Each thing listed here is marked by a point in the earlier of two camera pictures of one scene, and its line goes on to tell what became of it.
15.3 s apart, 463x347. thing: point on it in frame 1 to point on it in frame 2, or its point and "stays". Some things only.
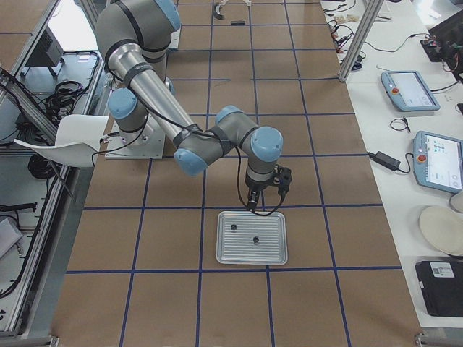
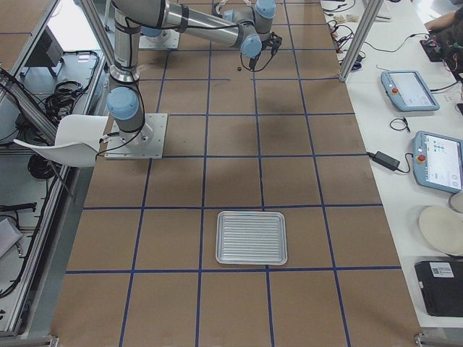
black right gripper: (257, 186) to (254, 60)
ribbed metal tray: (247, 238) stays
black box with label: (442, 285) stays
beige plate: (443, 228) stays
